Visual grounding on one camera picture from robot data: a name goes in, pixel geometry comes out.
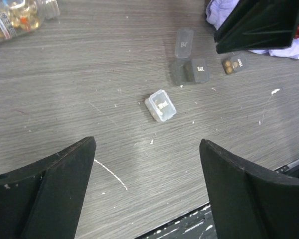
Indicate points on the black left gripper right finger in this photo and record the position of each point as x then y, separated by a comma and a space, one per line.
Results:
249, 201

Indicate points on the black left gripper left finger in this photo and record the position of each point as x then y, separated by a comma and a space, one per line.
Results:
43, 200

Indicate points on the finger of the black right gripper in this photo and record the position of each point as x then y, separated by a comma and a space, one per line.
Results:
259, 25

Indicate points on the lavender crumpled cloth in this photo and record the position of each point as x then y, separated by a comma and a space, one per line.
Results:
218, 10

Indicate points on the brown Thur pill box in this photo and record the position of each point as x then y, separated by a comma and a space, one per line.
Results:
235, 63

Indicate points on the grey Sat pill box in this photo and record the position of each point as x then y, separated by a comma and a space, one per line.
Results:
186, 70

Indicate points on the clear bottle of yellow capsules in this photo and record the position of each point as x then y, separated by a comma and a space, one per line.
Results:
18, 17

